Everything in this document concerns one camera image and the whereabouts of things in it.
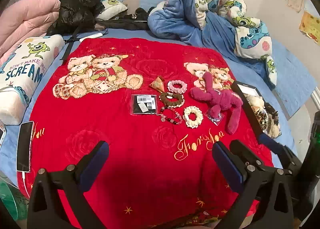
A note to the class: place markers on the blue bed sheet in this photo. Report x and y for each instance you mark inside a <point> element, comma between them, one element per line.
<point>250,73</point>

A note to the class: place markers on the pink scrunchie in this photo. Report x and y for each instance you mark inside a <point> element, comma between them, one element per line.
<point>183,86</point>

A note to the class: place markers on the blue monster-print duvet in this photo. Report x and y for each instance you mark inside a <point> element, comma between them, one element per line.
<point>175,16</point>

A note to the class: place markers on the brown scrunchie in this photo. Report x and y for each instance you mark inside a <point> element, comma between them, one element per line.
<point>178,100</point>

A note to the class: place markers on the black item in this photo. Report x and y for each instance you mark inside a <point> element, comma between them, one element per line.
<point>140,105</point>

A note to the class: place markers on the large white monster-print pillow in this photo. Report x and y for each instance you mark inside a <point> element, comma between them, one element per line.
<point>25,68</point>

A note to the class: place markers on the black storage box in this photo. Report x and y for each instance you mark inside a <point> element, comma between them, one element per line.
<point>246,111</point>

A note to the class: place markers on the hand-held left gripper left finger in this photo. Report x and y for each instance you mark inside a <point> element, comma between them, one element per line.
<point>96,159</point>

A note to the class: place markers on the cream scrunchie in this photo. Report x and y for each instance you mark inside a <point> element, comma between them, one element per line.
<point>198,113</point>

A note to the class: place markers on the black puffer jacket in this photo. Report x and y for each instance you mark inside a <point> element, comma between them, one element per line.
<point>75,6</point>

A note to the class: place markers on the yellow wall paper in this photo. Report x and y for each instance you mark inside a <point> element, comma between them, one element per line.
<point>310,26</point>

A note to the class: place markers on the orange triangular hair clip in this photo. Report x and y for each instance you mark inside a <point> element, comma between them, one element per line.
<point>158,84</point>

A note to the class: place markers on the pile of hair accessories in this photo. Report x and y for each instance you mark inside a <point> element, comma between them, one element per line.
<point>262,114</point>

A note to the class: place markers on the smartphone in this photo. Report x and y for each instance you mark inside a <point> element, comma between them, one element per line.
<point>25,144</point>

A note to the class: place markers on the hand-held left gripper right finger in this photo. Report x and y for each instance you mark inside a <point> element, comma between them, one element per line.
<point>227,166</point>

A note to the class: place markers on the small white monster-print pillow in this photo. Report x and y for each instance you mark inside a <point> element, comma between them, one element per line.
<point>112,6</point>

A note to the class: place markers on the beige wall paper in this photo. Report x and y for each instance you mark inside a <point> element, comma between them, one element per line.
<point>295,1</point>

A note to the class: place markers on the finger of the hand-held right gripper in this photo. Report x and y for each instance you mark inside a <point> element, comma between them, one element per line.
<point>271,142</point>
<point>245,152</point>

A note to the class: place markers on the pink quilt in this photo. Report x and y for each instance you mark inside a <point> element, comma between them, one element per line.
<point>25,18</point>

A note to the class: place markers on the white stick-shaped device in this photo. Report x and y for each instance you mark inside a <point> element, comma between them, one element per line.
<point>91,36</point>

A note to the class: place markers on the magenta plush rabbit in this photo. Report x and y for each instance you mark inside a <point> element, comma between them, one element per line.
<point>222,101</point>

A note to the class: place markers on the red teddy-bear printed blanket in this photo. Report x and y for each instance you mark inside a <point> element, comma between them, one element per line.
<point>140,144</point>

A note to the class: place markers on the black garment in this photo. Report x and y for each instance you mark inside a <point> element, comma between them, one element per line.
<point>130,25</point>

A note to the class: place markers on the small clear plastic bag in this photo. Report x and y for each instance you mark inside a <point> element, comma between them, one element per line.
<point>215,119</point>

